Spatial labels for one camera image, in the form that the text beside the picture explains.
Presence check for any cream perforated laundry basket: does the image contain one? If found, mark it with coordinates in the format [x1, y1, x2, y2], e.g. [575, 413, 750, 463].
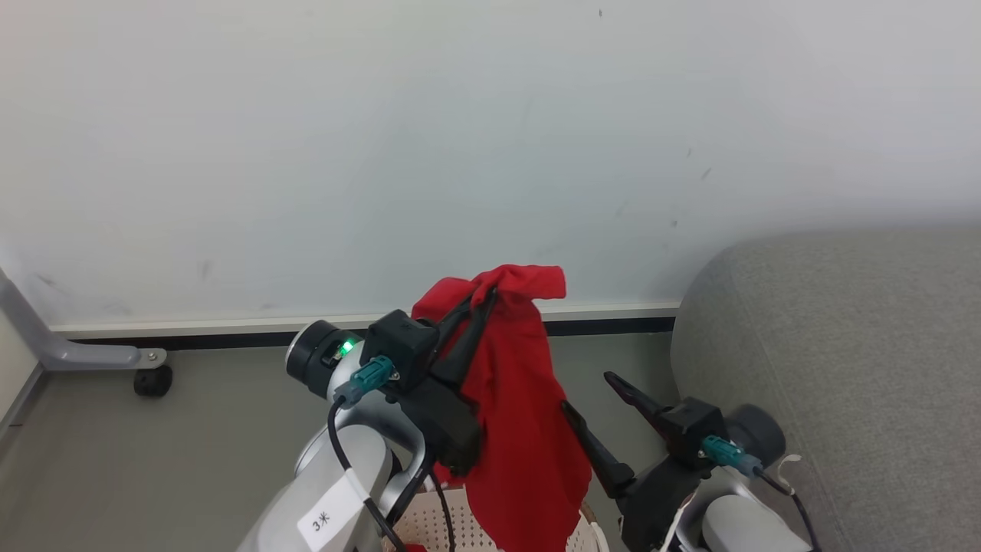
[389, 483, 611, 552]

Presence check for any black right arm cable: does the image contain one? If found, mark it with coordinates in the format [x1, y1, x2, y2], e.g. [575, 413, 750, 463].
[755, 466, 822, 552]

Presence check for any teal left cable connector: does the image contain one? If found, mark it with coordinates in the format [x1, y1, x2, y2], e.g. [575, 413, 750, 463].
[334, 354, 400, 406]

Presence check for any grey metal cart leg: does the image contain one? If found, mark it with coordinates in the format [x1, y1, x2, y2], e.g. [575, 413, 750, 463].
[0, 267, 169, 373]

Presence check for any teal cable connector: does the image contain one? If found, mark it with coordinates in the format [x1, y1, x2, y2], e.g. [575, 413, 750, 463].
[700, 434, 766, 478]
[334, 354, 400, 406]

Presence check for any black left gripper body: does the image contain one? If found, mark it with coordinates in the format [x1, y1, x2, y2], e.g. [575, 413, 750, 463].
[366, 310, 441, 396]

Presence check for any white black baseboard strip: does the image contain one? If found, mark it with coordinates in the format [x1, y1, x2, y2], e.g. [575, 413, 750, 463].
[49, 302, 682, 353]

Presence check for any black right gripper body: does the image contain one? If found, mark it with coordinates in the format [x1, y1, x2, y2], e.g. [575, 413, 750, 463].
[661, 397, 730, 466]

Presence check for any black caster wheel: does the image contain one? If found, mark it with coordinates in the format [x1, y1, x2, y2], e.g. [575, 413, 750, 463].
[133, 364, 174, 399]

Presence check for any grey fabric sofa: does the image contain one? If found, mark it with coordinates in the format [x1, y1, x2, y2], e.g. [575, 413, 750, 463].
[670, 228, 981, 552]

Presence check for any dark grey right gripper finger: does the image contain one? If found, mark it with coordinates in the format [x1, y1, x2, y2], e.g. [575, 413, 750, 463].
[603, 372, 669, 439]
[561, 401, 637, 498]

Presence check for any red garment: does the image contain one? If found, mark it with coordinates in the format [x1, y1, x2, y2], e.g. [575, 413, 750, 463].
[402, 264, 593, 552]

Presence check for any teal right cable connector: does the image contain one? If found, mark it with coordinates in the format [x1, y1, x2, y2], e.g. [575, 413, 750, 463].
[700, 434, 766, 478]

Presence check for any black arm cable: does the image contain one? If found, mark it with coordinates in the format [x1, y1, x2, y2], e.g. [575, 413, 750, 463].
[755, 466, 822, 552]
[327, 395, 457, 552]

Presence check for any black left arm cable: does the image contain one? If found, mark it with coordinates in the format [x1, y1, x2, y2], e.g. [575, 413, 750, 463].
[327, 395, 457, 552]

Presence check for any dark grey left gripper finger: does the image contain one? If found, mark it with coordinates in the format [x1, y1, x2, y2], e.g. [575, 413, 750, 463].
[435, 294, 479, 343]
[429, 288, 500, 386]

